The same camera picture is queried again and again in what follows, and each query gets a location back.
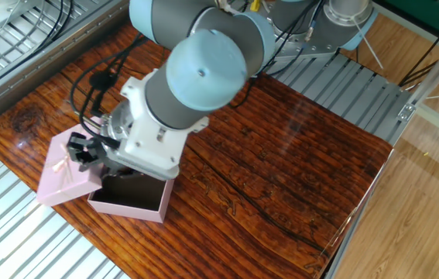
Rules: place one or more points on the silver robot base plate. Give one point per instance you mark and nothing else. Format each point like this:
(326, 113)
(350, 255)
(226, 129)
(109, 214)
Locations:
(312, 48)

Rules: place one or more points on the yellow connector tag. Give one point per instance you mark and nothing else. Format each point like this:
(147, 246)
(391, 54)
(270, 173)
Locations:
(255, 5)

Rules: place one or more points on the aluminium frame post with bracket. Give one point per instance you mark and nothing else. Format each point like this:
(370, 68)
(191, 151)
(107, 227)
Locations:
(436, 73)

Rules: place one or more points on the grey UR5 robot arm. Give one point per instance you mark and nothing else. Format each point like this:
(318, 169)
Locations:
(203, 69)

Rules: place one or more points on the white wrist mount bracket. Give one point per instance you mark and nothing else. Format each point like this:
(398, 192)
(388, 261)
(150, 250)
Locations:
(153, 151)

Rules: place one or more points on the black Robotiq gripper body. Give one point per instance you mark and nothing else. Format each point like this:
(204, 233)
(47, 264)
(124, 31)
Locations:
(112, 160)

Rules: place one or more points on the pink gift box base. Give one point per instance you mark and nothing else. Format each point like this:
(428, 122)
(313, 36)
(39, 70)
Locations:
(134, 197)

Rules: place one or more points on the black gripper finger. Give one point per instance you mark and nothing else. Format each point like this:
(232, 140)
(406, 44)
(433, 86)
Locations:
(122, 175)
(85, 151)

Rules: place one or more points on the pink ribboned box lid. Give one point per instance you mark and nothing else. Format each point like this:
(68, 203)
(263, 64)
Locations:
(64, 182)

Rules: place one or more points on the grey aluminium frame rail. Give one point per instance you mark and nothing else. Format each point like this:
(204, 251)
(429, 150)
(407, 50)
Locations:
(21, 89)

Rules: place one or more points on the wood grain table mat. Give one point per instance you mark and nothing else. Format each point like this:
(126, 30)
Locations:
(261, 155)

